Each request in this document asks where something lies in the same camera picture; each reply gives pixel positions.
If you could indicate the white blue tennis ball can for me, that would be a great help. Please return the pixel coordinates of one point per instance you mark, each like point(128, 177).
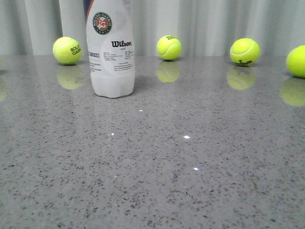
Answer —
point(110, 41)

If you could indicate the yellow tennis ball centre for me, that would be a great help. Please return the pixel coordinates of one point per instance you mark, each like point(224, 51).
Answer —
point(169, 47)

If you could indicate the yellow Roland Garros tennis ball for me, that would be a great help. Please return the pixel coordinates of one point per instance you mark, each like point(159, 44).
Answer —
point(67, 50)

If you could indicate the yellow Wilson tennis ball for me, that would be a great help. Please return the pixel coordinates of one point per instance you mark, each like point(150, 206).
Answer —
point(244, 51)

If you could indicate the yellow tennis ball far right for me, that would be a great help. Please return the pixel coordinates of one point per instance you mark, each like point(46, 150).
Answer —
point(295, 61)

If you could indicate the white pleated curtain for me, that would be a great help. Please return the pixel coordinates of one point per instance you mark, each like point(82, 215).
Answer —
point(204, 27)

